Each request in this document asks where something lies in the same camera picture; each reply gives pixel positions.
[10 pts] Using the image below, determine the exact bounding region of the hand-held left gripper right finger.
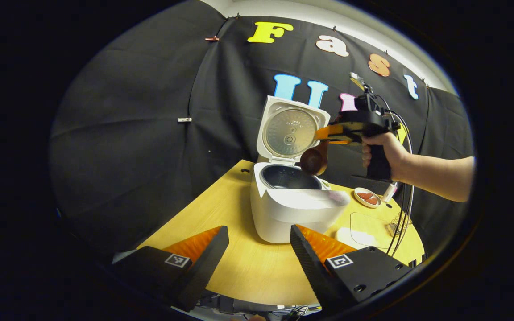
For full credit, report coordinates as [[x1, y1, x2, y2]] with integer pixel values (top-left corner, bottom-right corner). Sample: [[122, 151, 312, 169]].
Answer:
[[290, 224, 414, 313]]

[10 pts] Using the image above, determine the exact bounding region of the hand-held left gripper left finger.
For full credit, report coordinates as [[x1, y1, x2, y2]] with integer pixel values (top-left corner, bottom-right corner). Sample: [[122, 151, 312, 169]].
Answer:
[[113, 226, 230, 313]]

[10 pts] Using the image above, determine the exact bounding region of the dark wooden spoon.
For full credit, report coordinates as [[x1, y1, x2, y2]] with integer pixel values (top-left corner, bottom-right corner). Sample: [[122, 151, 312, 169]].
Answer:
[[300, 140, 330, 176]]

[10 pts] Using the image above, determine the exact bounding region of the white rice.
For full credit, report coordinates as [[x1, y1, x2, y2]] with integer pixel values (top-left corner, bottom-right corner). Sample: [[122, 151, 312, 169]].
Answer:
[[335, 227, 376, 247]]

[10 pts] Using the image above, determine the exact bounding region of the white rice cooker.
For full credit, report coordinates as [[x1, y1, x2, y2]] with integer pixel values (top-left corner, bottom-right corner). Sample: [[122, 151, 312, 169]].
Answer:
[[250, 95, 351, 244]]

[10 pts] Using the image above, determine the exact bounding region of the metal wire chopstick holder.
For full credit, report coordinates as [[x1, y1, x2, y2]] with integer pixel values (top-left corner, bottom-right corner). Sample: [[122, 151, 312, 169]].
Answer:
[[385, 214, 411, 237]]

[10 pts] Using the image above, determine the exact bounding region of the white round plate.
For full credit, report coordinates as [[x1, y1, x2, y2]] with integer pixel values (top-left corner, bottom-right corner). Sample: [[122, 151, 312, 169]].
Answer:
[[354, 187, 382, 209]]

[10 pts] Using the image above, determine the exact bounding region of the clear bottle pink label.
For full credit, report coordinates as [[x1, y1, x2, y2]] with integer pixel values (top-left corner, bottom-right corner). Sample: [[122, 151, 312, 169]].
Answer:
[[382, 181, 398, 203]]

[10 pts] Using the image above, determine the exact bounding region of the clear glass dish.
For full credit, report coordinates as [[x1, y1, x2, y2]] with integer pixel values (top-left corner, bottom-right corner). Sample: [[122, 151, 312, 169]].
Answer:
[[335, 212, 400, 250]]

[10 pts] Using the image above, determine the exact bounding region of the black backdrop cloth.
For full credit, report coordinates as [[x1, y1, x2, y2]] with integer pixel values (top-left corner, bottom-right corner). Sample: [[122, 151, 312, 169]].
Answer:
[[48, 0, 475, 259]]

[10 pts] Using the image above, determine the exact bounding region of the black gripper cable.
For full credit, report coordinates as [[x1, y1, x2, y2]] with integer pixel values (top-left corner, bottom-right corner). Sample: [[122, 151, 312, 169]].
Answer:
[[386, 111, 415, 257]]

